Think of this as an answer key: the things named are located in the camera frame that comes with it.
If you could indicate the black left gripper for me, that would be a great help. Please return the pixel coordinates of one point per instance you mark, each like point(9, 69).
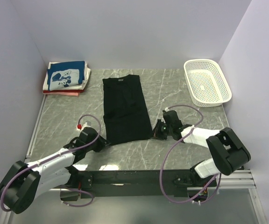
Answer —
point(102, 143)

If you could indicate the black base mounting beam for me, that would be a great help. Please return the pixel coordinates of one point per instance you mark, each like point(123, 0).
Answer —
point(135, 183)

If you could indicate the white perforated plastic basket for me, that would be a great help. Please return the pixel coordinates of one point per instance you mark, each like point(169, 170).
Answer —
point(206, 83)

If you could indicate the black t shirt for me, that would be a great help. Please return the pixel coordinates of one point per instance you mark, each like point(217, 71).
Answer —
point(126, 116)

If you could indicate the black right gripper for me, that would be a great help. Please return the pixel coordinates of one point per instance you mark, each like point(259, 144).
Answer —
point(156, 134)

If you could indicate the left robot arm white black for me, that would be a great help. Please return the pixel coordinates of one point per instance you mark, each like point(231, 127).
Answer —
point(24, 182)

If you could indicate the aluminium table edge rail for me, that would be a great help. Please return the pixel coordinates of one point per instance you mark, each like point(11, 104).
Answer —
point(34, 133)

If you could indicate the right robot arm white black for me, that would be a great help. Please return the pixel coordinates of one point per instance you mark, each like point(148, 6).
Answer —
point(228, 153)

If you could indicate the pink folded shirt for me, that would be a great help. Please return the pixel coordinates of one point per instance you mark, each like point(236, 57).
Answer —
point(71, 93)

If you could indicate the blue cartoon print folded shirt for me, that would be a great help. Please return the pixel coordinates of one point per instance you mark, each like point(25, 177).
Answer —
point(65, 74)

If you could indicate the aluminium front frame rail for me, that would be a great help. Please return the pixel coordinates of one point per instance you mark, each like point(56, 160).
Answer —
point(240, 179)

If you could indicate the red folded shirt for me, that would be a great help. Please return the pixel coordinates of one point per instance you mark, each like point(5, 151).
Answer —
point(46, 92)

